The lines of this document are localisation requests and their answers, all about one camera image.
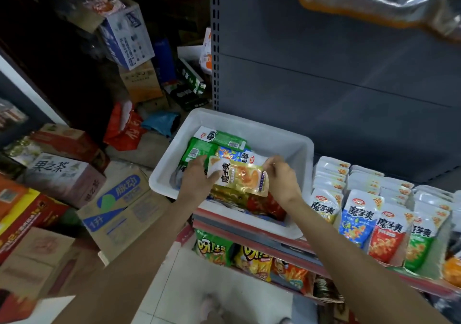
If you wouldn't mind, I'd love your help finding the person's left hand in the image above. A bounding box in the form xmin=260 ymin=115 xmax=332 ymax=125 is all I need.
xmin=176 ymin=156 xmax=223 ymax=207

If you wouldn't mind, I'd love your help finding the person's right hand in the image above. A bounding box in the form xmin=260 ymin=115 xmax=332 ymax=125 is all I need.
xmin=259 ymin=155 xmax=303 ymax=212

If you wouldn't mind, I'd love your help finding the pile of snack packets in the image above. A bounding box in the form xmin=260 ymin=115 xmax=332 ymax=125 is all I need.
xmin=173 ymin=126 xmax=288 ymax=222

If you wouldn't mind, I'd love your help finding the gold display box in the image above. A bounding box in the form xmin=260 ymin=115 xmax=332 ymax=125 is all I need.
xmin=306 ymin=156 xmax=352 ymax=224

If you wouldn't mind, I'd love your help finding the white plastic bin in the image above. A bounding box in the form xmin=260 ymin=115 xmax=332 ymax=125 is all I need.
xmin=149 ymin=108 xmax=315 ymax=240

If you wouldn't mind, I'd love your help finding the blue display box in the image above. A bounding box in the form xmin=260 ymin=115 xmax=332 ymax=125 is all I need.
xmin=337 ymin=165 xmax=386 ymax=252

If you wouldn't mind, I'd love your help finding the red display box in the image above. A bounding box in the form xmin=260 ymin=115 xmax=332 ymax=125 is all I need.
xmin=366 ymin=178 xmax=416 ymax=267

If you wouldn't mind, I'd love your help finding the green display box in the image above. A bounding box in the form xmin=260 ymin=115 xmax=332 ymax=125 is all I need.
xmin=403 ymin=185 xmax=455 ymax=278

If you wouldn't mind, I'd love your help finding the orange snack packet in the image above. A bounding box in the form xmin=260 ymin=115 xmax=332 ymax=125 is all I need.
xmin=442 ymin=255 xmax=461 ymax=287

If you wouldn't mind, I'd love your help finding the person's left forearm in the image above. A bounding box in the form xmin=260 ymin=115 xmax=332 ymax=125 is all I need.
xmin=54 ymin=198 xmax=199 ymax=324

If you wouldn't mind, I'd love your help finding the person's right forearm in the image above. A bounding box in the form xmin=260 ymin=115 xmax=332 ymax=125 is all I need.
xmin=284 ymin=201 xmax=451 ymax=324

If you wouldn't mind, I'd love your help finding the blue print cardboard carton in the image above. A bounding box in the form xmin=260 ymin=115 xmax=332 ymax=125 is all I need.
xmin=75 ymin=163 xmax=170 ymax=262

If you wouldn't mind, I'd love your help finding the plain brown cardboard carton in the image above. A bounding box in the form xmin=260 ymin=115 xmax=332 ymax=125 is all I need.
xmin=119 ymin=61 xmax=165 ymax=105

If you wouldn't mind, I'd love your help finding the person's left shoe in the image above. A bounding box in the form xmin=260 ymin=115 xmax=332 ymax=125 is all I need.
xmin=200 ymin=295 xmax=224 ymax=324

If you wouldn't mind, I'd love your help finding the white blue carton box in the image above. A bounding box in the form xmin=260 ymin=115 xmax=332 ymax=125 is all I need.
xmin=68 ymin=0 xmax=156 ymax=71

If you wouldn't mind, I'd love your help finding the orange trimmed toy snack bag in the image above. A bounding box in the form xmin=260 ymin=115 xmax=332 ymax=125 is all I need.
xmin=299 ymin=0 xmax=461 ymax=44

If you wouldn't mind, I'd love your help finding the blue plastic bag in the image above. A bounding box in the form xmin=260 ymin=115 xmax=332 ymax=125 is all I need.
xmin=143 ymin=111 xmax=180 ymax=137

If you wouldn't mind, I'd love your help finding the row of orange chip bags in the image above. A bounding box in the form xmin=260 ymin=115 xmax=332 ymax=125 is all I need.
xmin=194 ymin=228 xmax=314 ymax=294

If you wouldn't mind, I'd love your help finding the red plastic bag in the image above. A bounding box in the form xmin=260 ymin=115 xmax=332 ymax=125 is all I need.
xmin=103 ymin=100 xmax=147 ymax=152

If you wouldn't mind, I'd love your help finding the pale printed carton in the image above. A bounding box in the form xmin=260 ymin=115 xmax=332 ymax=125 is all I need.
xmin=23 ymin=152 xmax=108 ymax=208

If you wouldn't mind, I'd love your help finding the red yellow carton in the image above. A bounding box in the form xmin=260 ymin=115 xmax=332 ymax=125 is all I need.
xmin=0 ymin=175 xmax=69 ymax=264

